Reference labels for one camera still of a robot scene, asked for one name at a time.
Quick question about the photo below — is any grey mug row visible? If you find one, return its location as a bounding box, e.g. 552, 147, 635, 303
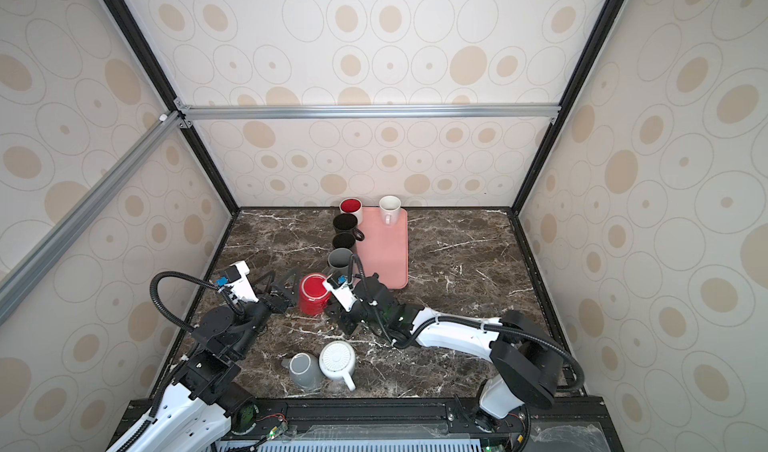
281, 352, 325, 392
325, 248, 354, 275

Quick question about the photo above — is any black and white mug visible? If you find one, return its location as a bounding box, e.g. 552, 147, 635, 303
333, 213, 365, 241

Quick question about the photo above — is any white mug red inside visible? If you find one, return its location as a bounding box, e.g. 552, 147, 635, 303
339, 198, 364, 224

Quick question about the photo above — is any pink mug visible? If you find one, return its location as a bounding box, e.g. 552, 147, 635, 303
379, 195, 402, 226

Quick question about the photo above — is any black mug white rim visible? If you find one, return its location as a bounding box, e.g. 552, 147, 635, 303
332, 232, 358, 253

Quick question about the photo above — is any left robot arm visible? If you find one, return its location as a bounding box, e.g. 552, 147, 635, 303
110, 266, 301, 451

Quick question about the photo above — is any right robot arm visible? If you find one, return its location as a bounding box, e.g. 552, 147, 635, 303
323, 273, 569, 420

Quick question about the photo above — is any large white ribbed mug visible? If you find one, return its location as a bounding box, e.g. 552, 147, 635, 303
318, 340, 357, 391

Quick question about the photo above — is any grey mug front row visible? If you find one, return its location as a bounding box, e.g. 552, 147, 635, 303
281, 352, 325, 392

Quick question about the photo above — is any pink plastic tray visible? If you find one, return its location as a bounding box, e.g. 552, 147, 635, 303
356, 207, 409, 290

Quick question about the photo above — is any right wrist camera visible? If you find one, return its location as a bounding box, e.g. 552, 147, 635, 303
323, 273, 357, 312

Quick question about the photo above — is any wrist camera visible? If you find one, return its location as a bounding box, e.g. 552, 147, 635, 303
323, 273, 357, 312
215, 261, 258, 303

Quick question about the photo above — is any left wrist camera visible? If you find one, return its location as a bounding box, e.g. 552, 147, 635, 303
215, 261, 258, 303

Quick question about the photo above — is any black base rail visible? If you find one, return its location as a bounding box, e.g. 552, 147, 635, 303
104, 394, 625, 452

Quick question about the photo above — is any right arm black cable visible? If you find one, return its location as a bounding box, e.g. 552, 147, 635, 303
347, 252, 586, 394

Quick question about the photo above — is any horizontal aluminium frame bar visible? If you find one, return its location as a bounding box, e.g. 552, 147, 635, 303
179, 102, 561, 120

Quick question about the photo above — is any left aluminium frame bar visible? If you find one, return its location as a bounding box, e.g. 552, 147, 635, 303
1, 110, 181, 322

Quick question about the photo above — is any black left corner post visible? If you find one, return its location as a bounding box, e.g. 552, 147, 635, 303
102, 0, 240, 215

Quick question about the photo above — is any black corner post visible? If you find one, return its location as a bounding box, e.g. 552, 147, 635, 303
511, 0, 626, 217
102, 0, 240, 215

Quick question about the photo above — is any black right corner post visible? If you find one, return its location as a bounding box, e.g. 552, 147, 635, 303
511, 0, 626, 217

